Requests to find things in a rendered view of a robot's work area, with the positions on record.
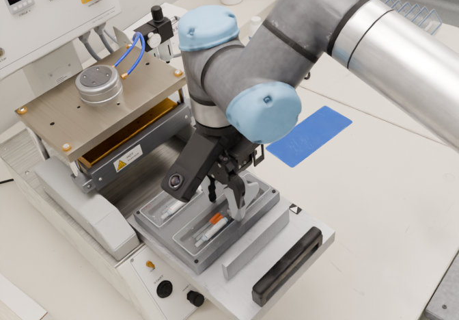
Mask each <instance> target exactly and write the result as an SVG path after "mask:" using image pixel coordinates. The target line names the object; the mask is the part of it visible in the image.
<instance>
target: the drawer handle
mask: <svg viewBox="0 0 459 320"><path fill-rule="evenodd" d="M322 239H323V234H322V231H321V230H320V229H319V228H318V227H316V226H312V227H311V228H310V229H309V230H308V231H307V232H306V233H305V234H304V235H303V236H302V237H301V238H300V239H299V240H298V241H297V242H296V243H295V244H294V245H293V246H292V247H291V248H290V249H289V250H288V251H287V252H286V253H285V254H284V255H283V256H282V257H281V258H280V259H279V260H278V261H277V262H276V263H275V264H274V265H273V266H272V267H271V268H270V269H269V270H268V271H267V272H266V273H265V274H264V275H263V276H262V277H261V278H260V279H259V280H258V281H257V282H256V283H255V284H254V285H253V287H252V292H251V294H252V300H253V301H254V302H255V303H256V304H258V305H259V306H260V307H263V306H264V305H265V303H266V296H267V295H268V294H269V293H270V292H271V291H272V290H273V289H274V288H275V287H276V286H277V285H278V284H279V283H280V282H281V281H282V280H283V279H284V278H285V277H286V276H287V275H288V274H289V273H290V272H291V270H292V269H293V268H294V267H295V266H296V265H297V264H298V263H299V262H300V261H301V260H302V259H303V258H304V257H305V256H306V255H307V254H308V253H309V251H310V250H311V249H312V248H313V247H314V246H316V247H317V248H319V247H320V246H321V245H322Z"/></svg>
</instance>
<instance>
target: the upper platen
mask: <svg viewBox="0 0 459 320"><path fill-rule="evenodd" d="M177 106H178V104H177V103H176V102H174V101H173V100H171V99H170V98H168V97H167V98H166V99H164V100H163V101H161V102H160V103H159V104H157V105H155V106H154V107H153V108H151V109H149V110H148V111H146V112H145V113H144V114H142V115H141V116H139V117H138V118H136V119H135V120H133V121H132V122H131V123H129V124H127V125H126V126H125V127H123V128H122V129H120V130H119V131H118V132H116V133H114V134H113V135H112V136H110V137H108V138H107V139H106V140H104V141H103V142H101V143H100V144H99V145H97V146H95V147H94V148H92V149H91V150H90V151H88V152H87V153H85V154H84V155H82V156H81V157H79V158H78V161H79V164H80V165H81V166H82V167H84V168H85V169H86V170H88V169H89V168H91V167H92V166H93V165H95V164H96V163H98V162H99V161H100V160H102V159H103V158H105V157H106V156H107V155H109V154H110V153H112V152H113V151H114V150H116V149H117V148H119V147H120V146H122V145H123V144H125V143H126V142H127V141H129V140H130V139H132V138H133V137H134V136H136V135H137V134H139V133H140V132H142V131H143V130H144V129H146V128H148V127H149V126H150V125H151V124H153V123H155V122H156V121H157V120H159V119H160V118H162V117H163V116H164V115H166V114H168V113H169V112H170V111H171V110H173V109H175V108H176V107H177Z"/></svg>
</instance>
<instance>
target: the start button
mask: <svg viewBox="0 0 459 320"><path fill-rule="evenodd" d="M172 291H173V287H172V285H171V284H170V283H168V282H164V283H162V284H161V285H160V287H159V290H158V293H159V295H160V296H161V297H168V296H170V295H171V292H172Z"/></svg>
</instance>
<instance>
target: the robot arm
mask: <svg viewBox="0 0 459 320"><path fill-rule="evenodd" d="M239 33H240V29H239V28H238V24H237V19H236V16H235V14H234V13H233V12H232V11H231V10H230V9H228V8H226V7H223V6H220V5H203V6H199V7H198V8H194V9H192V10H189V11H188V12H186V13H185V14H184V15H183V16H182V17H181V18H180V20H179V22H178V37H179V45H178V48H179V49H180V52H181V56H182V62H183V66H184V73H185V77H186V83H187V88H188V91H189V98H190V102H191V108H192V112H193V117H194V118H195V123H196V126H197V128H196V130H195V132H194V133H193V134H192V136H191V138H190V139H189V141H188V142H187V144H186V146H185V147H184V148H183V150H182V152H181V153H180V154H179V156H178V158H177V159H176V160H175V162H174V163H173V165H172V166H171V168H170V169H169V171H168V173H167V174H166V175H165V177H164V179H163V180H162V182H161V188H162V189H163V190H164V191H165V192H167V193H168V194H169V195H171V196H172V197H174V198H175V199H176V200H179V201H181V202H185V203H187V202H189V201H190V200H191V198H192V197H193V195H194V193H195V192H196V191H197V189H198V187H199V186H200V185H201V188H202V189H203V191H204V193H205V195H206V197H207V199H208V201H210V202H214V201H215V200H216V199H217V195H216V193H215V189H216V186H215V185H216V183H217V182H218V181H219V182H220V183H221V184H222V185H227V186H226V187H225V188H224V189H223V193H224V195H225V197H226V198H227V200H228V202H229V209H230V211H231V217H232V218H233V219H235V220H236V221H238V222H240V221H241V220H242V219H243V217H244V216H245V211H246V210H245V209H246V207H247V206H248V205H249V203H250V202H251V201H252V199H254V197H255V196H256V195H257V193H258V191H259V188H260V187H259V185H258V183H257V182H255V183H250V184H247V181H246V178H245V177H244V176H239V174H240V173H241V172H242V171H245V170H246V169H247V168H248V167H249V166H250V165H252V163H253V166H254V167H256V166H257V165H258V164H259V163H261V162H262V161H263V160H264V144H270V143H273V142H276V141H278V140H280V139H281V138H283V137H285V136H286V135H287V134H288V133H289V132H290V131H291V130H292V129H293V128H294V127H295V125H296V123H297V122H298V115H299V114H300V113H301V111H302V103H301V100H300V97H299V96H298V94H297V92H296V90H295V89H297V87H298V86H299V85H300V83H301V82H302V80H303V79H304V78H305V77H306V75H307V74H308V72H309V71H310V70H311V69H312V67H313V66H314V65H315V63H316V62H317V61H318V60H319V58H320V57H321V56H322V54H323V53H326V54H327V55H329V56H331V57H332V58H333V59H334V60H335V61H337V62H338V63H340V64H341V65H342V66H343V67H344V68H346V69H347V70H349V71H350V72H351V73H352V74H354V75H355V76H357V77H358V78H359V79H360V80H362V81H363V82H364V83H366V84H367V85H369V86H370V87H371V88H372V89H374V90H375V91H377V92H378V93H379V94H380V95H381V96H383V97H384V98H386V99H387V100H388V101H389V102H391V103H392V104H394V105H395V106H396V107H397V108H398V109H400V110H401V111H403V112H404V113H405V114H406V115H408V116H409V117H411V118H412V119H413V120H414V121H415V122H417V123H418V124H420V125H421V126H422V127H423V128H425V129H426V130H428V131H429V132H430V133H431V134H433V135H434V136H435V137H437V138H438V139H440V140H441V141H442V142H443V143H445V144H446V145H447V146H449V147H450V148H451V149H452V150H454V151H455V152H457V153H458V154H459V54H458V53H457V52H455V51H454V50H452V49H451V48H449V47H448V46H446V45H445V44H443V43H442V42H440V41H439V40H437V39H436V38H435V37H433V36H431V35H430V34H429V33H427V32H426V31H424V30H423V29H421V28H420V27H418V26H416V25H415V24H414V23H412V22H411V21H409V20H408V19H407V18H405V17H403V16H402V15H401V14H399V13H397V12H396V11H395V10H393V9H391V8H390V7H389V6H388V5H386V4H384V3H383V2H382V1H380V0H278V1H277V2H276V4H275V6H274V7H273V9H272V10H271V11H270V13H269V14H268V16H267V17H266V18H265V20H264V21H263V23H262V24H261V25H260V26H259V28H258V30H257V31H256V32H255V33H254V35H253V36H252V38H251V39H250V41H249V42H248V43H247V45H246V46H245V45H244V44H243V43H242V42H241V41H240V39H239ZM259 145H261V153H262V154H261V155H260V156H259V157H258V158H257V159H256V158H255V156H256V155H257V154H258V152H257V150H256V148H257V147H258V146H259Z"/></svg>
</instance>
